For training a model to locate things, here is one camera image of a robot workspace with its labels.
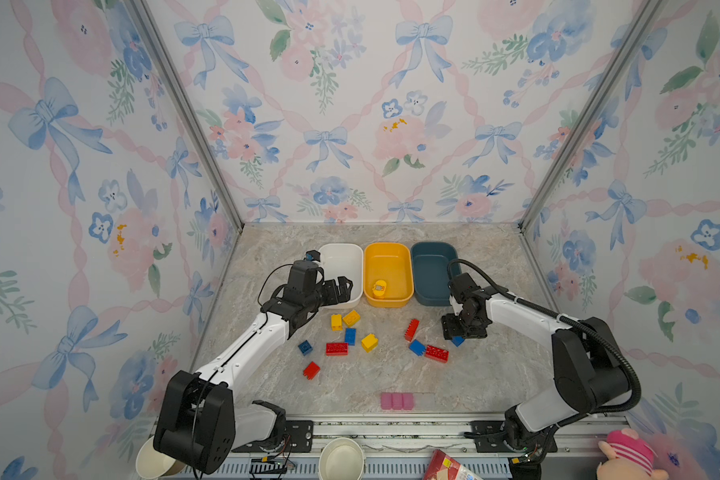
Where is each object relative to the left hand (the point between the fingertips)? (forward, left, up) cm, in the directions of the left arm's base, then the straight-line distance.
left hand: (340, 282), depth 84 cm
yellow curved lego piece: (+6, -12, -12) cm, 18 cm away
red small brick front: (-19, +8, -16) cm, 26 cm away
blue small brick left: (-13, +10, -14) cm, 22 cm away
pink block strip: (-27, -16, -16) cm, 35 cm away
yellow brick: (-6, +2, -13) cm, 15 cm away
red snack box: (-41, -25, -12) cm, 50 cm away
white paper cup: (-40, -2, -17) cm, 43 cm away
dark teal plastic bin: (+17, -30, -14) cm, 37 cm away
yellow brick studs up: (-3, -3, -16) cm, 16 cm away
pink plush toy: (-40, -66, -9) cm, 78 cm away
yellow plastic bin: (+14, -15, -16) cm, 26 cm away
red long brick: (-14, +1, -15) cm, 20 cm away
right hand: (-8, -34, -14) cm, 38 cm away
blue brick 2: (-13, -23, -15) cm, 30 cm away
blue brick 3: (-10, -35, -15) cm, 40 cm away
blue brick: (-9, -3, -15) cm, 18 cm away
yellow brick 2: (-12, -9, -14) cm, 21 cm away
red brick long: (-6, -22, -16) cm, 28 cm away
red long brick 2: (-14, -29, -16) cm, 36 cm away
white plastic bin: (+19, +1, -14) cm, 23 cm away
